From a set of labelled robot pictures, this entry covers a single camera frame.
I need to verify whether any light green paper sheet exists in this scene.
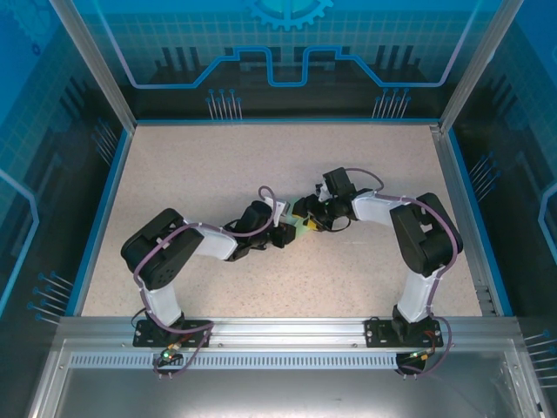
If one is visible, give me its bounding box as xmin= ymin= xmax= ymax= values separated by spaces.
xmin=290 ymin=198 xmax=317 ymax=239

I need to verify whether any grey sheet metal cover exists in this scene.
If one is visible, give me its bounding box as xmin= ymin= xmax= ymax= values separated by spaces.
xmin=25 ymin=339 xmax=557 ymax=418

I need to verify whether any aluminium base beam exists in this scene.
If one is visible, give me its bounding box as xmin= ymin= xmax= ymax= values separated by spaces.
xmin=58 ymin=315 xmax=521 ymax=349

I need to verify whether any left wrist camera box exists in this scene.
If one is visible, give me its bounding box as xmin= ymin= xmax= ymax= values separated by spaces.
xmin=264 ymin=196 xmax=292 ymax=227

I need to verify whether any aluminium side rail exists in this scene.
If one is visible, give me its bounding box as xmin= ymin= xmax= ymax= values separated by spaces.
xmin=428 ymin=124 xmax=500 ymax=317

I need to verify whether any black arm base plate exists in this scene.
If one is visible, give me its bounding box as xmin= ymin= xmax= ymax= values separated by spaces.
xmin=364 ymin=317 xmax=445 ymax=349
xmin=132 ymin=319 xmax=215 ymax=348

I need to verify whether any slotted metal cable duct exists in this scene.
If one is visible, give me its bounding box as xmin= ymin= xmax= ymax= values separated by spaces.
xmin=68 ymin=353 xmax=513 ymax=372

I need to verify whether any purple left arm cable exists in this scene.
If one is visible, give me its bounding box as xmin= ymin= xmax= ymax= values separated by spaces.
xmin=132 ymin=185 xmax=215 ymax=380

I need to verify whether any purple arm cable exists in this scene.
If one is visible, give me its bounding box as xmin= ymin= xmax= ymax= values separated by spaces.
xmin=343 ymin=167 xmax=464 ymax=378
xmin=132 ymin=185 xmax=215 ymax=380

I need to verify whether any blue printed enclosure panel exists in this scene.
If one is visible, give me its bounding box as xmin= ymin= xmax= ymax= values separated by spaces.
xmin=447 ymin=0 xmax=557 ymax=393
xmin=71 ymin=0 xmax=500 ymax=121
xmin=0 ymin=0 xmax=131 ymax=418

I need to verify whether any aluminium frame post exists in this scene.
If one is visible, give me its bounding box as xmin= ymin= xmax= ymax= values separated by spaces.
xmin=48 ymin=0 xmax=139 ymax=134
xmin=438 ymin=0 xmax=526 ymax=134

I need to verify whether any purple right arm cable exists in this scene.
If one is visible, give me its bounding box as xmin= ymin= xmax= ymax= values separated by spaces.
xmin=343 ymin=167 xmax=464 ymax=378

